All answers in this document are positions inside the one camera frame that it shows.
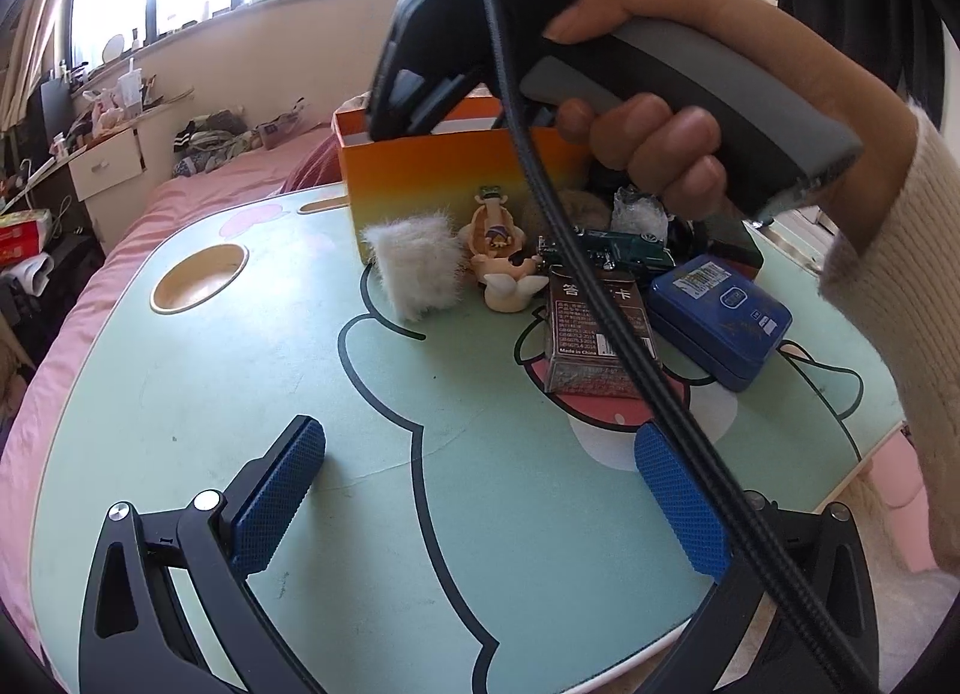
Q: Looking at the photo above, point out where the cartoon printed desktop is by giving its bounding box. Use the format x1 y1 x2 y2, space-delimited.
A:
30 184 912 694

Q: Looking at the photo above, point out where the black rectangular case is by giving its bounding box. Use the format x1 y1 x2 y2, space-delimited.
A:
667 210 766 282

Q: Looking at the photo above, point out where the white furry pad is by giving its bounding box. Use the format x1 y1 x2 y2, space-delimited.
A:
362 208 467 324

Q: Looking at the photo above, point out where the black monitor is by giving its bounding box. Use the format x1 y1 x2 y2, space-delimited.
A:
37 74 76 140

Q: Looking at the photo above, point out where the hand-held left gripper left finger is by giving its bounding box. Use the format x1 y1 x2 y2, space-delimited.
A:
79 415 327 694

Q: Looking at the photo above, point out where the beige curtain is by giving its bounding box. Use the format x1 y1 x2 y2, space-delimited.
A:
0 0 83 132

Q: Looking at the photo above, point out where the beige cartoon figurine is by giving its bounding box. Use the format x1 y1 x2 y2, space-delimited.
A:
459 185 552 311

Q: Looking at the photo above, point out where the person's right forearm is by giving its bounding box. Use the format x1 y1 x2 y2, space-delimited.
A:
817 94 960 575

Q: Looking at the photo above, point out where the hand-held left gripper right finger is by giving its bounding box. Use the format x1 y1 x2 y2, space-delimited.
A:
634 424 878 694

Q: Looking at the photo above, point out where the brown foil packet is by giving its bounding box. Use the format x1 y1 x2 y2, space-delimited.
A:
541 266 667 399

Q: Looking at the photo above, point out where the person's right hand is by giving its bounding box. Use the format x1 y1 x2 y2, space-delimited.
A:
546 0 923 269

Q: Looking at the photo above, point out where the red tissue packet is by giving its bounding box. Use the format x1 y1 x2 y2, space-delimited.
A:
0 208 53 267

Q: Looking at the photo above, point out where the orange cardboard box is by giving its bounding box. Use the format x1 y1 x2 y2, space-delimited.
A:
334 97 601 267

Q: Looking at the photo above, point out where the dark striped clothes pile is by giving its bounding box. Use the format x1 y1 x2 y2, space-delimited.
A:
172 109 252 177

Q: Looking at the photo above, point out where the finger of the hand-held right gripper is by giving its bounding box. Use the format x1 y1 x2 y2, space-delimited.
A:
409 73 481 137
373 67 425 141

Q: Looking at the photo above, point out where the black braided cable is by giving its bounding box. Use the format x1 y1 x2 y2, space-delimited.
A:
420 0 886 694

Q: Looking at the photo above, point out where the pink bed sheet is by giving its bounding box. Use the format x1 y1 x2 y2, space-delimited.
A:
0 139 346 665

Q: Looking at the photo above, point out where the small white drawer cabinet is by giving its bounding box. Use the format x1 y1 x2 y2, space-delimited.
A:
67 127 145 201

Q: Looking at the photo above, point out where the pink plush toy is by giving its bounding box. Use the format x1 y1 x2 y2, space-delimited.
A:
90 89 121 132

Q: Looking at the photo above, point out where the green toy car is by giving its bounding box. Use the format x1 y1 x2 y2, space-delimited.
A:
536 227 676 275

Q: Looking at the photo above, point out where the brown furry scrunchie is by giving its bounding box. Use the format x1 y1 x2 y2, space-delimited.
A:
521 185 616 234

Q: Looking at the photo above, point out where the blue tin case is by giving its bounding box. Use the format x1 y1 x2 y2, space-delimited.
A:
646 253 794 393

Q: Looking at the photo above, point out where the bubble wrap bundle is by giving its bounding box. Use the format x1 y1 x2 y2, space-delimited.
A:
611 187 670 237

